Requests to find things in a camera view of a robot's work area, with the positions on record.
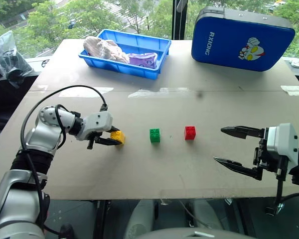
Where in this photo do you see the pink crumpled cloth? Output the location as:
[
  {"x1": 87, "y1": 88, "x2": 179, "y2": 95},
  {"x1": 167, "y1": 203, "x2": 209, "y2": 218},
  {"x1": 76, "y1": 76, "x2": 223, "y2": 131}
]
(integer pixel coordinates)
[{"x1": 83, "y1": 35, "x2": 131, "y2": 64}]

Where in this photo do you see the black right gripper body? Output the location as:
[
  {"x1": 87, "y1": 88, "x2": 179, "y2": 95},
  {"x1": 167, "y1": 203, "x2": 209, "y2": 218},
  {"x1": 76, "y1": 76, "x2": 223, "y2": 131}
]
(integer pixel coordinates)
[{"x1": 253, "y1": 127, "x2": 290, "y2": 181}]

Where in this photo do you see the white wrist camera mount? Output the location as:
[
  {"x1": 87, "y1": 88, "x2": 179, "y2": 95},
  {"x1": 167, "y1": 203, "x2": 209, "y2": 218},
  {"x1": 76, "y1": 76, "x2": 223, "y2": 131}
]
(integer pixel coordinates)
[
  {"x1": 266, "y1": 122, "x2": 299, "y2": 173},
  {"x1": 77, "y1": 111, "x2": 114, "y2": 140}
]

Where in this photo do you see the green toy brick cube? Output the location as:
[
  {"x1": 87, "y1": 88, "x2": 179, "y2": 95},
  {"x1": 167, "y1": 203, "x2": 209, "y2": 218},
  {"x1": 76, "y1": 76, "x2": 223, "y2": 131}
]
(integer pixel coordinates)
[{"x1": 149, "y1": 127, "x2": 161, "y2": 144}]

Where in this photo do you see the clear plastic bag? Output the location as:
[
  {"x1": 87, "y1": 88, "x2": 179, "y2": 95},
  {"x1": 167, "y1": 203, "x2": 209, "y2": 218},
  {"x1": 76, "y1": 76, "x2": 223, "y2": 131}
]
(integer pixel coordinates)
[{"x1": 0, "y1": 30, "x2": 38, "y2": 88}]

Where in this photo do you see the blue plastic bin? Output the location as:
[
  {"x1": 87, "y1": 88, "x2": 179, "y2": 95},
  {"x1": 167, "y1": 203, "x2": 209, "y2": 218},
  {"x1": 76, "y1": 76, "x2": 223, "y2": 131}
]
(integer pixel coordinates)
[{"x1": 78, "y1": 28, "x2": 172, "y2": 81}]

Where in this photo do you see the red toy brick cube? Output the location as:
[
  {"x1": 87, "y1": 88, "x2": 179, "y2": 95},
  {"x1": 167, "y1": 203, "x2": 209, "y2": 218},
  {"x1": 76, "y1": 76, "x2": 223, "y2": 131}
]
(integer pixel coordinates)
[{"x1": 183, "y1": 125, "x2": 197, "y2": 141}]

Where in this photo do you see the black window pillar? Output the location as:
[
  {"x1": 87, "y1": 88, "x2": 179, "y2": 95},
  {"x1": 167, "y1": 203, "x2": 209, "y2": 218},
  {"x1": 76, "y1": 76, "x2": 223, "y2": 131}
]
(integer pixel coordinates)
[{"x1": 171, "y1": 0, "x2": 190, "y2": 40}]

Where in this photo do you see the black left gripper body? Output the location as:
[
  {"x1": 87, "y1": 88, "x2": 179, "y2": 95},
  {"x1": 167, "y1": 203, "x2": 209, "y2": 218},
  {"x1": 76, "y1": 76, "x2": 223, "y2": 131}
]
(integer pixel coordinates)
[{"x1": 87, "y1": 125, "x2": 117, "y2": 150}]

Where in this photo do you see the yellow toy brick cube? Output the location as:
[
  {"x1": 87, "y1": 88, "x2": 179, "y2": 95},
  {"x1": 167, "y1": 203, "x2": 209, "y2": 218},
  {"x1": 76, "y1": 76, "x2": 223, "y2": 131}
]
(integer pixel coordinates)
[{"x1": 110, "y1": 130, "x2": 126, "y2": 146}]

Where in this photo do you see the purple printed packet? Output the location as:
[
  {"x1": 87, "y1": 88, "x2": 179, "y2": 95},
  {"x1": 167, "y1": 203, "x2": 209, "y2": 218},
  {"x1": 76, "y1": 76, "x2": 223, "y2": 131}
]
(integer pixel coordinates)
[{"x1": 128, "y1": 52, "x2": 158, "y2": 70}]

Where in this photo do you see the grey rounded robot body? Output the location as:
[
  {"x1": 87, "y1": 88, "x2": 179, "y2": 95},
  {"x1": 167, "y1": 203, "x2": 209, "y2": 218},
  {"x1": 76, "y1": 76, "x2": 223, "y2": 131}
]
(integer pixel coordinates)
[{"x1": 126, "y1": 199, "x2": 261, "y2": 239}]

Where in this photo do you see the black table leg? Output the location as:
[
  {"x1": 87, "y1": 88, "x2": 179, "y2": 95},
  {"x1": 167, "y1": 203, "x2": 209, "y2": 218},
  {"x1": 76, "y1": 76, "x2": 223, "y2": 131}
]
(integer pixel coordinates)
[{"x1": 92, "y1": 199, "x2": 112, "y2": 239}]

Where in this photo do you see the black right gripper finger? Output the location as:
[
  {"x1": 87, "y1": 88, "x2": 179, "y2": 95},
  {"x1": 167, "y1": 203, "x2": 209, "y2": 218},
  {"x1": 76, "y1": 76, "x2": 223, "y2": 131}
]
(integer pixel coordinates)
[
  {"x1": 213, "y1": 156, "x2": 263, "y2": 181},
  {"x1": 220, "y1": 125, "x2": 265, "y2": 140}
]

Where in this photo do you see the blue cartoon hard case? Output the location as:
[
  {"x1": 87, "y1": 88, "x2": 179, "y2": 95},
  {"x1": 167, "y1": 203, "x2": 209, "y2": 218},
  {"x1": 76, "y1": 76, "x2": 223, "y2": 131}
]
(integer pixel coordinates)
[{"x1": 191, "y1": 5, "x2": 296, "y2": 73}]

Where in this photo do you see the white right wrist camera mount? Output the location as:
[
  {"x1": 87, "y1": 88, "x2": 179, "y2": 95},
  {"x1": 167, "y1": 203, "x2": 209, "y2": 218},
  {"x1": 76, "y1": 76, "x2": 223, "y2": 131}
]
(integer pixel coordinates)
[{"x1": 266, "y1": 122, "x2": 299, "y2": 173}]

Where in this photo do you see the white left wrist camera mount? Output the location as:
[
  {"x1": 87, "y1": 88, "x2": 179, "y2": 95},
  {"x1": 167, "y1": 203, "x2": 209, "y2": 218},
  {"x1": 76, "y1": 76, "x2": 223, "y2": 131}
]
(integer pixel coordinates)
[{"x1": 77, "y1": 111, "x2": 114, "y2": 140}]

